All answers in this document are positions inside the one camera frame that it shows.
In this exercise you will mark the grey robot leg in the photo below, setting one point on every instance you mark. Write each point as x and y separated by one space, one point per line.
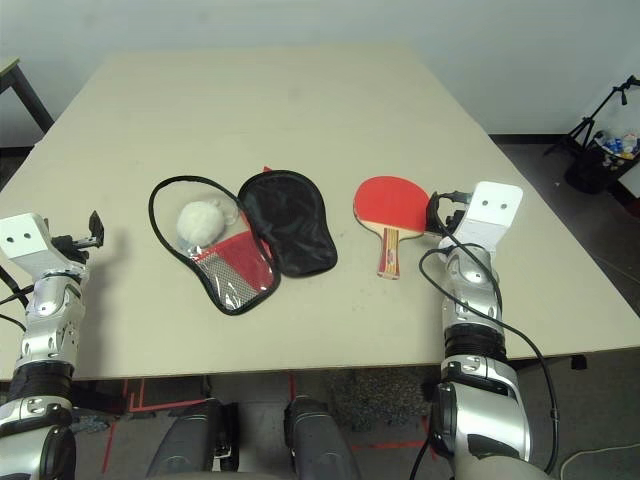
315 440
185 445

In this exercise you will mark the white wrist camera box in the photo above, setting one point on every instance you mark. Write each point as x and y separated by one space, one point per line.
492 210
25 240

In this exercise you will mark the grey right robot leg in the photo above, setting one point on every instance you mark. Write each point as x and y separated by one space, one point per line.
315 440

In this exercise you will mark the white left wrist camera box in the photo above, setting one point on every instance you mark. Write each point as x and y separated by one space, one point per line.
25 240

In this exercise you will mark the white plush zipper charm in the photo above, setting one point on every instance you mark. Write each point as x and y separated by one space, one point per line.
200 222

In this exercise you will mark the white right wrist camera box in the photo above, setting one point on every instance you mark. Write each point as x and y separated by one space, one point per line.
492 210

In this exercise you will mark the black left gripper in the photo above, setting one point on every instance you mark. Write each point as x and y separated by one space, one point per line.
75 244

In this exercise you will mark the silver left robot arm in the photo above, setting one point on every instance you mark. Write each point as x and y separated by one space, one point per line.
45 310

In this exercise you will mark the black-framed side table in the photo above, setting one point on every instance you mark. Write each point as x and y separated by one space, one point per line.
32 102

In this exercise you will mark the black table bracket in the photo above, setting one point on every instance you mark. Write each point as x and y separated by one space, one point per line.
578 362

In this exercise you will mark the red black paddle case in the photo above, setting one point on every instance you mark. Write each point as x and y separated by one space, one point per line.
295 225

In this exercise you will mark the black tripod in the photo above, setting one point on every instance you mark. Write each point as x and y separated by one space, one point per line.
582 125

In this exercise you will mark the white dark-red box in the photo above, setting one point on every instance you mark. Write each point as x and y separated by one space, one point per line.
631 195

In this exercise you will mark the black trash bin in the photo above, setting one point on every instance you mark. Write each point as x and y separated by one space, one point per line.
590 170

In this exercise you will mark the grey left robot leg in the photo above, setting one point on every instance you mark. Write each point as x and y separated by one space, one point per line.
185 445

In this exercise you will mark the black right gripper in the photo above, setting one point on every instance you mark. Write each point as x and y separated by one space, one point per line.
454 215

